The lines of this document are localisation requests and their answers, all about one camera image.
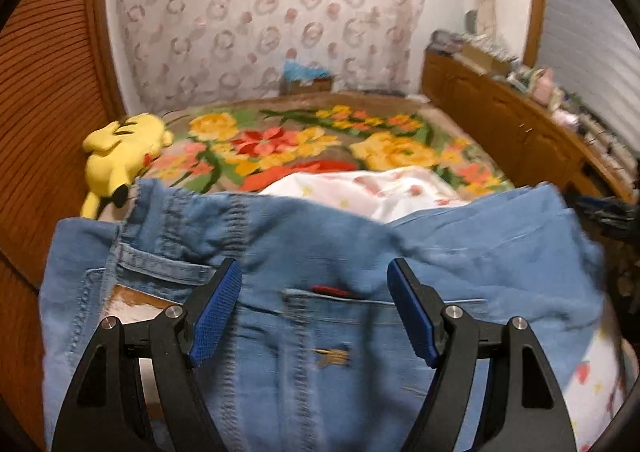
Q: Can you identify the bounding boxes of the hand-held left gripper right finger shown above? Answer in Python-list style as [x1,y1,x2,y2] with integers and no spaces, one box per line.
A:
[387,258,593,452]

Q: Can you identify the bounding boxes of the ring patterned wall curtain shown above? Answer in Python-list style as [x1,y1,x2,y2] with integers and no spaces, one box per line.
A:
[107,0,428,107]

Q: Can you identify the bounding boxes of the long wooden cabinet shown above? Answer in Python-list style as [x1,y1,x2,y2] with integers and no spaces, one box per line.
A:
[420,49,636,203]

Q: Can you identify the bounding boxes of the yellow plush toy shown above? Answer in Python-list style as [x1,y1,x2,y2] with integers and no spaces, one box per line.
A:
[81,112,175,220]

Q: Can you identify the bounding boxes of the wooden louvered door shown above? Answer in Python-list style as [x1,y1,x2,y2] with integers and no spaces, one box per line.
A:
[0,0,126,293]

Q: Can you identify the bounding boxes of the small cardboard box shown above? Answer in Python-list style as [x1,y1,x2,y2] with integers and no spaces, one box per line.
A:
[280,76,335,95]

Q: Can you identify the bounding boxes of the floral patterned blanket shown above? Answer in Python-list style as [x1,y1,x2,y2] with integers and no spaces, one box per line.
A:
[135,99,516,197]

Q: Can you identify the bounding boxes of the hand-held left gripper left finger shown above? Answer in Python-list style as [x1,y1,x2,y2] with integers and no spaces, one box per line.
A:
[50,258,243,452]

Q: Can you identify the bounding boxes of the blue crumpled bag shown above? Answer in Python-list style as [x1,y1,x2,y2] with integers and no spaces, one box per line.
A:
[282,59,325,82]

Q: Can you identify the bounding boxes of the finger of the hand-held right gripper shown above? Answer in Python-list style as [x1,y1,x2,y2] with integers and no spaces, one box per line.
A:
[572,194,640,243]

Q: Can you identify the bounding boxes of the white flower print sheet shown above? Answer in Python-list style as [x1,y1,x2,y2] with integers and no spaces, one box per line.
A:
[107,167,632,452]

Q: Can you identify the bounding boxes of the light blue denim pants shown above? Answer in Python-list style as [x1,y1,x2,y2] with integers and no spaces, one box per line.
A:
[39,179,608,452]

